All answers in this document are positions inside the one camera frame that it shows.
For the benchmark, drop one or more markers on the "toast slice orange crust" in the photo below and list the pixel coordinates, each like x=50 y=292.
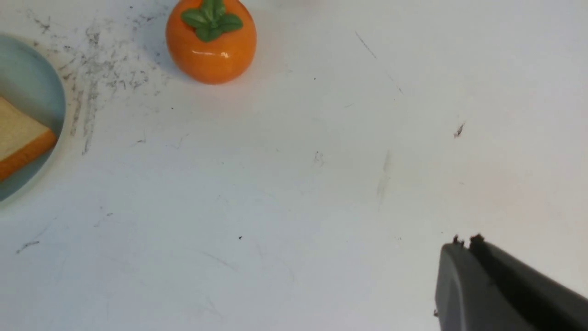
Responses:
x=22 y=139

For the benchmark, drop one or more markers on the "orange toy persimmon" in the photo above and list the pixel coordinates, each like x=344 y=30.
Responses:
x=212 y=41

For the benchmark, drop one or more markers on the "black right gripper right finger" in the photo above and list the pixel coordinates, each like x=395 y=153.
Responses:
x=541 y=301

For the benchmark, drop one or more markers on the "pale green plate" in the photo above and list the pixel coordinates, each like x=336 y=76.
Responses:
x=33 y=113

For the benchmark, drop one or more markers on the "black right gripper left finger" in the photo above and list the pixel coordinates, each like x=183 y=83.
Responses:
x=467 y=299

